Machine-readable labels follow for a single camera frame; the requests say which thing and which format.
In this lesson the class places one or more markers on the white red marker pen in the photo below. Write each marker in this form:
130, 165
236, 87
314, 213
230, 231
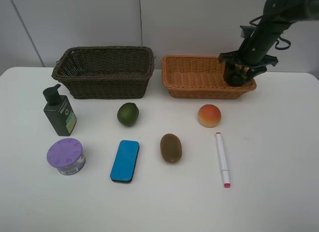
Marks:
223, 165

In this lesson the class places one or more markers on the brown kiwi fruit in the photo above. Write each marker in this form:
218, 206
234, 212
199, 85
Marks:
170, 148

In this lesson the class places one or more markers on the purple lid round can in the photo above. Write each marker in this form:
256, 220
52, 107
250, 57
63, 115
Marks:
67, 156

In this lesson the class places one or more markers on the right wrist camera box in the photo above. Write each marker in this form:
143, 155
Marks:
247, 31

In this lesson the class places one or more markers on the orange wicker basket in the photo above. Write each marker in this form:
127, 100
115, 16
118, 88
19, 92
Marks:
199, 77

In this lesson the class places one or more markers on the green lime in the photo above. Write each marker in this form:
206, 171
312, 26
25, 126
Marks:
128, 114

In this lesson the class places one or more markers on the dark brown wicker basket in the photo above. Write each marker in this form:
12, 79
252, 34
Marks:
105, 72

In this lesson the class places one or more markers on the dark green pump bottle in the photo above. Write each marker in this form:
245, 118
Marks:
59, 111

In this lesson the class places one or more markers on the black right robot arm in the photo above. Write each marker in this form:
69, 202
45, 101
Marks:
262, 33

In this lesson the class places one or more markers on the dark avocado fruit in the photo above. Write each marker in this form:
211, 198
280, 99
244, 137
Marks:
237, 80

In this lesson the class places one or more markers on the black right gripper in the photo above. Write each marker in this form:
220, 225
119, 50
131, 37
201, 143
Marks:
248, 71

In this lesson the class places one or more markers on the orange peach fruit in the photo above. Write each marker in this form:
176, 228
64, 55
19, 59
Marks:
209, 116

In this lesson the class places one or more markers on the blue whiteboard eraser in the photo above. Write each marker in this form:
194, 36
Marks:
125, 161

